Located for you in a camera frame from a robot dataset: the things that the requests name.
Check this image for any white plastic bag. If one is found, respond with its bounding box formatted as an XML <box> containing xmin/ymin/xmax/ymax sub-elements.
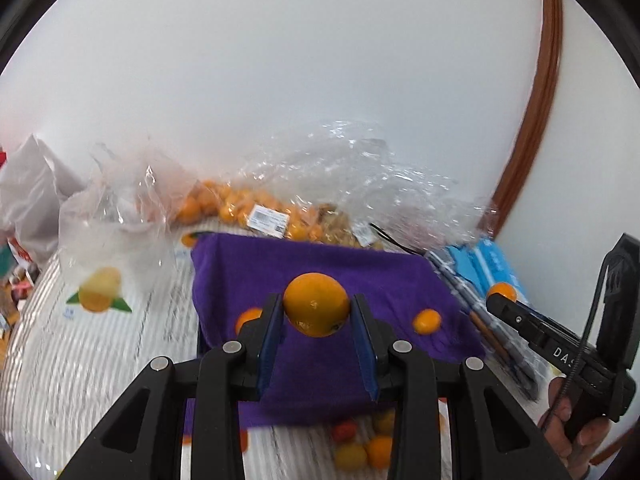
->
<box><xmin>0</xmin><ymin>134</ymin><xmax>86</xmax><ymax>256</ymax></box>

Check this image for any blue tissue pack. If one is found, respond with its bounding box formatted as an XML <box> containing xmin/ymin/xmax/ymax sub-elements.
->
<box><xmin>445</xmin><ymin>240</ymin><xmax>528</xmax><ymax>306</ymax></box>

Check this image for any white printed table cover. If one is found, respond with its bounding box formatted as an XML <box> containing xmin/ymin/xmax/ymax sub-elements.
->
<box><xmin>0</xmin><ymin>225</ymin><xmax>566</xmax><ymax>480</ymax></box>

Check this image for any large orange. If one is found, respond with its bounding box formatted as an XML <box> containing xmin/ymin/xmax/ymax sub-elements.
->
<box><xmin>283</xmin><ymin>272</ymin><xmax>351</xmax><ymax>338</ymax></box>

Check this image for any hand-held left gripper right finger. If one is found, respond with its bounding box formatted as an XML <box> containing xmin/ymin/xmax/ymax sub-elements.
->
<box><xmin>350</xmin><ymin>294</ymin><xmax>576</xmax><ymax>480</ymax></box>

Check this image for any grey plaid pouch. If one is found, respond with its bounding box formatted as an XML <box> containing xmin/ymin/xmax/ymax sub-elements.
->
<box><xmin>425</xmin><ymin>250</ymin><xmax>541</xmax><ymax>401</ymax></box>

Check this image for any clear bag of oranges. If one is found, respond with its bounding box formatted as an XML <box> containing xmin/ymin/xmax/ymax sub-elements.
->
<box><xmin>175</xmin><ymin>180</ymin><xmax>326</xmax><ymax>243</ymax></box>

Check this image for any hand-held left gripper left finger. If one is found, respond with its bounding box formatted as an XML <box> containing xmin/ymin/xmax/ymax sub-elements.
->
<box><xmin>57</xmin><ymin>294</ymin><xmax>286</xmax><ymax>480</ymax></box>

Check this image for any black cable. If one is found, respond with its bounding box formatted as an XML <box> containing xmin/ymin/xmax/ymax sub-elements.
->
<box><xmin>369</xmin><ymin>222</ymin><xmax>426</xmax><ymax>257</ymax></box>

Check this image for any brown wooden door frame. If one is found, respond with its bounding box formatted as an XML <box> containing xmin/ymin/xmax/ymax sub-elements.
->
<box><xmin>487</xmin><ymin>0</ymin><xmax>566</xmax><ymax>241</ymax></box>

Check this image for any bag of brown fruit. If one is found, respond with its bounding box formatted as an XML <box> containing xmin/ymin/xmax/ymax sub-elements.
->
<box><xmin>312</xmin><ymin>202</ymin><xmax>386</xmax><ymax>251</ymax></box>

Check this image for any crumpled clear plastic bag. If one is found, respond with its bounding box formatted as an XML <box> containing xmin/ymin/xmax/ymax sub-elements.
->
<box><xmin>235</xmin><ymin>120</ymin><xmax>501</xmax><ymax>261</ymax></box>

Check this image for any person's right hand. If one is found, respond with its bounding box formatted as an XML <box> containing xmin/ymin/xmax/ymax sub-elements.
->
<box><xmin>537</xmin><ymin>376</ymin><xmax>616</xmax><ymax>480</ymax></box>

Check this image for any small yellow fruit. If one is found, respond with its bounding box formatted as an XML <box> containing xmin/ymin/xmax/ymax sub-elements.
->
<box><xmin>334</xmin><ymin>444</ymin><xmax>368</xmax><ymax>471</ymax></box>

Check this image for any purple towel-lined tray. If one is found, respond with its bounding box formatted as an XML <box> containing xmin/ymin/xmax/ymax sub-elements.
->
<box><xmin>182</xmin><ymin>232</ymin><xmax>487</xmax><ymax>431</ymax></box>

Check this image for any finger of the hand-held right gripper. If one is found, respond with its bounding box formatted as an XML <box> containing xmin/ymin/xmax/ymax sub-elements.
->
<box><xmin>486</xmin><ymin>293</ymin><xmax>552</xmax><ymax>349</ymax></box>

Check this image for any small orange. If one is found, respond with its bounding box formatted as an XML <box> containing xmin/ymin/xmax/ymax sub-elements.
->
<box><xmin>365</xmin><ymin>436</ymin><xmax>394</xmax><ymax>470</ymax></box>
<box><xmin>487</xmin><ymin>282</ymin><xmax>518</xmax><ymax>303</ymax></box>
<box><xmin>413</xmin><ymin>308</ymin><xmax>443</xmax><ymax>336</ymax></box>
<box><xmin>235</xmin><ymin>307</ymin><xmax>264</xmax><ymax>336</ymax></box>

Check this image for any black lanyard cord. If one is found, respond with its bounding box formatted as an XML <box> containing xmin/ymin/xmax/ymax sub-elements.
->
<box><xmin>540</xmin><ymin>250</ymin><xmax>621</xmax><ymax>428</ymax></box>

